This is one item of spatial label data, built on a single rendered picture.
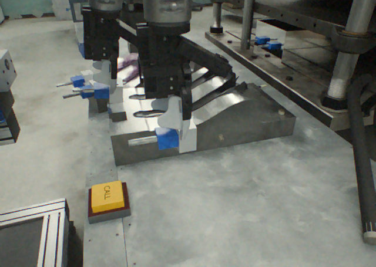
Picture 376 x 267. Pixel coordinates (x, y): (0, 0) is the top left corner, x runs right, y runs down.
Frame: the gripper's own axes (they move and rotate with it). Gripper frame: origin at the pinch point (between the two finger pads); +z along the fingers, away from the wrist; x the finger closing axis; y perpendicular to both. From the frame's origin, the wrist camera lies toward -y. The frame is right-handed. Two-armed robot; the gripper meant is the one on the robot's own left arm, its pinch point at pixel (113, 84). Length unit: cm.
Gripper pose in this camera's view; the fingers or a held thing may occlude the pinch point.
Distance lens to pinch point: 79.6
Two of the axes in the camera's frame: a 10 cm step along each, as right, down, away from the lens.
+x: 2.7, 6.2, -7.4
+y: -9.5, 0.3, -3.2
